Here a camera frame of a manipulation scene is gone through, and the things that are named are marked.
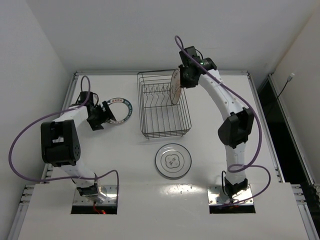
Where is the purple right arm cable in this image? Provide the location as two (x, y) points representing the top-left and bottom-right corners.
(174, 35), (272, 208)

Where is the grey rimmed clear plate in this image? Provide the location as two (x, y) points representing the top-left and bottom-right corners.
(154, 143), (192, 180)

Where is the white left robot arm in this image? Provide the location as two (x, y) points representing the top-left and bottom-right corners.
(40, 91), (116, 204)

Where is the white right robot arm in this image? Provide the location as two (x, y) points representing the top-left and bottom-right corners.
(140, 46), (255, 198)

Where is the grey wire dish rack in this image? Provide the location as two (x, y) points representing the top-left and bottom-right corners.
(137, 69), (192, 140)

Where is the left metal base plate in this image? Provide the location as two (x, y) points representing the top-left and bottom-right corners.
(72, 184), (118, 206)

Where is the metal base plate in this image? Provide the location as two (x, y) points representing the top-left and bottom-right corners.
(207, 184), (254, 207)
(72, 184), (118, 206)

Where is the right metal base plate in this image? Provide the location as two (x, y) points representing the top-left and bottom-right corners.
(207, 184), (254, 207)

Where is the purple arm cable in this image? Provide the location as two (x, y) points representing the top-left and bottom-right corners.
(8, 75), (120, 201)
(174, 35), (272, 208)

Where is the black wall cable with plug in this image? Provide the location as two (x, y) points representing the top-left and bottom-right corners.
(275, 72), (295, 101)

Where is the green rimmed white plate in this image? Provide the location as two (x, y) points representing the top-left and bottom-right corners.
(106, 97), (133, 125)

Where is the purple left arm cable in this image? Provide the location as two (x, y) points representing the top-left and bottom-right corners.
(8, 75), (120, 201)

